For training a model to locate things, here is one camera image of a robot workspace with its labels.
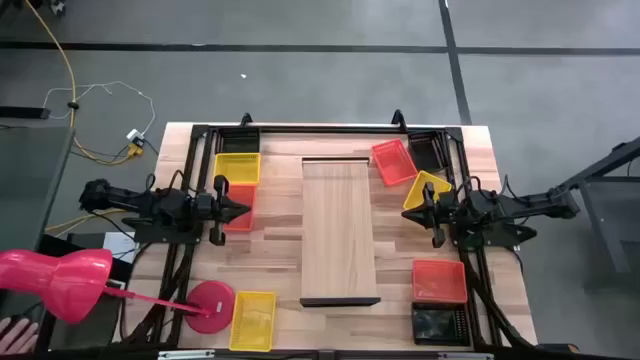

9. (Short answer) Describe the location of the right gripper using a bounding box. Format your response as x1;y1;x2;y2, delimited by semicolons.
401;181;459;249

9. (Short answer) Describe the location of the grey desk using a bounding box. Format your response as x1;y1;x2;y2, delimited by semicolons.
0;124;76;251

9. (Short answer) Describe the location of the white paper sheet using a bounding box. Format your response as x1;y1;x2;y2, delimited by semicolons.
102;232;139;264

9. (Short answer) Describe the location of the red plastic basket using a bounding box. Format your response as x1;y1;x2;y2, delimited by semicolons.
371;138;419;188
411;258;469;305
223;183;257;233

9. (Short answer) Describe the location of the wooden board tray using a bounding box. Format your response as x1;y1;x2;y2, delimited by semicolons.
298;156;382;308

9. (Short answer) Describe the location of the pink desk lamp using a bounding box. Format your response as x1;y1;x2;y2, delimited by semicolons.
0;248;237;335

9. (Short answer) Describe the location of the yellow plastic basket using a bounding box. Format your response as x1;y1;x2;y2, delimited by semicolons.
213;152;262;187
228;290;278;353
402;169;454;212

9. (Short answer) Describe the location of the black case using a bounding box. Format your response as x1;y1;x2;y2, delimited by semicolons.
37;232;135;346

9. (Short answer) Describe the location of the black metal table frame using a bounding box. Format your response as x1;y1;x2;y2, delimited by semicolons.
119;109;539;354

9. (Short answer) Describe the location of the black floor strip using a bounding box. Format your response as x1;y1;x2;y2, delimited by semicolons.
0;105;52;121

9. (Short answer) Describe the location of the person's hand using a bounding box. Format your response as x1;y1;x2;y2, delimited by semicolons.
0;317;40;356

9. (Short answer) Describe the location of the yellow cable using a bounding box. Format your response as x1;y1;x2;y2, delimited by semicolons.
22;0;146;166

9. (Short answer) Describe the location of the dark metal side table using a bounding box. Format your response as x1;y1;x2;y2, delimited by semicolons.
558;135;640;292

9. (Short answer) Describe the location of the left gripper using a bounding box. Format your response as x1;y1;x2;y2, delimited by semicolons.
192;174;252;247

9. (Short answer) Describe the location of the white cable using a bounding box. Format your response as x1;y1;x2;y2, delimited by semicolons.
42;81;156;139

